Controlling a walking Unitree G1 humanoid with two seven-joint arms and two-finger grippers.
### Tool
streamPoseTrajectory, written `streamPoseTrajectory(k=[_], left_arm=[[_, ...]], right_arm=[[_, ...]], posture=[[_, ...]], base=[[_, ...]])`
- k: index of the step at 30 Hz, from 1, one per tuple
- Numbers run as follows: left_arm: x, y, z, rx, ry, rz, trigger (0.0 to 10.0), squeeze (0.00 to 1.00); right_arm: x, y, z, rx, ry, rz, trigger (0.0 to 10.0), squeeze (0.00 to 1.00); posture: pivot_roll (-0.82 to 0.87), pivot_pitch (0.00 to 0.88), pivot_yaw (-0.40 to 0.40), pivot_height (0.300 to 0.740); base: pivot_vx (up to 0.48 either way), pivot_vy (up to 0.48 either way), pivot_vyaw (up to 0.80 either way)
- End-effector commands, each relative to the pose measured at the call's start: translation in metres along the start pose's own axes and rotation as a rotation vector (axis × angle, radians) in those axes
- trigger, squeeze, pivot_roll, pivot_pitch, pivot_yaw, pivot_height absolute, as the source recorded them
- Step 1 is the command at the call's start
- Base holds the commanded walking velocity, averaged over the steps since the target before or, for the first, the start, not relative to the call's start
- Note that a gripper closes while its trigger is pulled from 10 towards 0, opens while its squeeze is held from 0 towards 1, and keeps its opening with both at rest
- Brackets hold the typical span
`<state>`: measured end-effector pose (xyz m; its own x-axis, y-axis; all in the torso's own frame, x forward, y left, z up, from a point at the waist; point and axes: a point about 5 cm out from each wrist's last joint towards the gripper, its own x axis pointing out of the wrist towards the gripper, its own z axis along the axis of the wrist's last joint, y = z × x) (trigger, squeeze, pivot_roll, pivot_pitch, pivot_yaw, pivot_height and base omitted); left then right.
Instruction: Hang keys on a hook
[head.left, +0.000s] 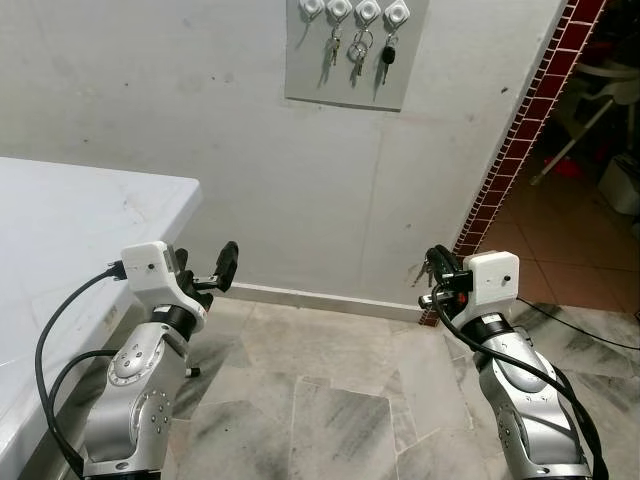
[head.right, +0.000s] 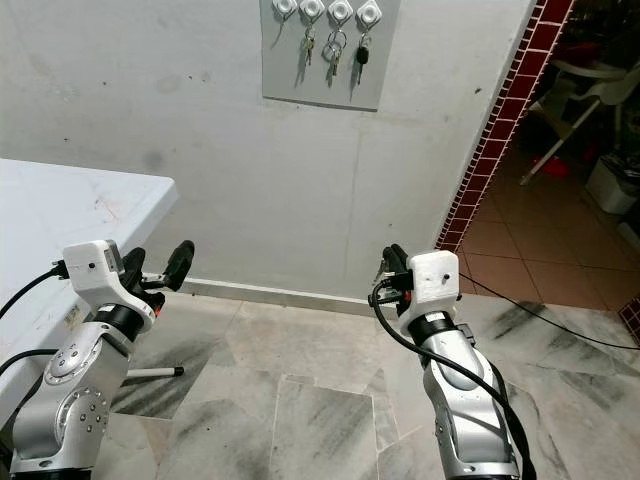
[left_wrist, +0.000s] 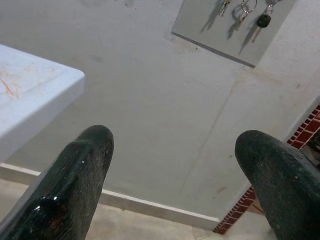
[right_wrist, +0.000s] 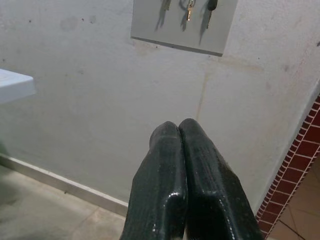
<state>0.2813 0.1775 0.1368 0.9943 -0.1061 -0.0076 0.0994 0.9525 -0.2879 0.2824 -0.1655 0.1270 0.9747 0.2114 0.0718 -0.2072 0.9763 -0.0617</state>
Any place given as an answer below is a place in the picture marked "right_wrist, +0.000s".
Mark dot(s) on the grey hanging key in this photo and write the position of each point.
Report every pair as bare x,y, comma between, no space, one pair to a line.
165,3

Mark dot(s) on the white plastic folding table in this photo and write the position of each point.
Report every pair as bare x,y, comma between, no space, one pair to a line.
15,85

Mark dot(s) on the white skirting board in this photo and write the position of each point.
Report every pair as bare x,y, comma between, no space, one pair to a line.
62,185

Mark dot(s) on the gold hanging key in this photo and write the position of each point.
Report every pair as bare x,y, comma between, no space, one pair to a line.
189,12

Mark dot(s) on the black headed hanging key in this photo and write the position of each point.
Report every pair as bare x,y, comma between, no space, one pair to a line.
211,6

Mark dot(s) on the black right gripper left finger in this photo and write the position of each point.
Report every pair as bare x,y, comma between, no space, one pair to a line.
160,187

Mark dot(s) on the grey key holder board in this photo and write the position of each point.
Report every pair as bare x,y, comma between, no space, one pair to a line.
175,35

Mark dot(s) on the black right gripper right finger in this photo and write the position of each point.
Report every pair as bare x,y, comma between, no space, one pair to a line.
212,195

